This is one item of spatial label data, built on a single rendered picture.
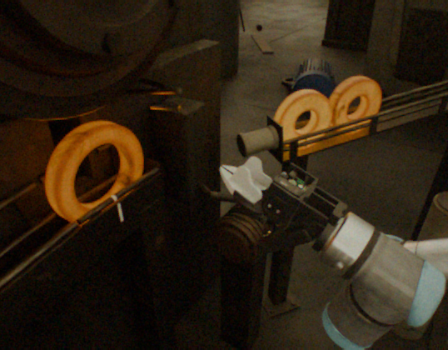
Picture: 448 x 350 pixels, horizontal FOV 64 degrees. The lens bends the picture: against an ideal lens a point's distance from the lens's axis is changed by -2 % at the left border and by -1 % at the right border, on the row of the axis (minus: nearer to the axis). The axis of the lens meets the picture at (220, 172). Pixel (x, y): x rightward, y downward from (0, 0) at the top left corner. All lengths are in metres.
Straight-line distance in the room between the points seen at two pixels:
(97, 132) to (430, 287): 0.53
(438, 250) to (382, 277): 0.17
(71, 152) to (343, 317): 0.50
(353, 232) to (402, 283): 0.09
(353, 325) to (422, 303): 0.12
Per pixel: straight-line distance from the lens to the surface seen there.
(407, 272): 0.57
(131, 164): 0.69
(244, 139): 0.87
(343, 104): 0.98
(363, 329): 0.65
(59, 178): 0.60
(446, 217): 1.08
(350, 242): 0.56
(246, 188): 0.60
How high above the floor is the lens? 1.10
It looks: 33 degrees down
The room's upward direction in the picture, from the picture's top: straight up
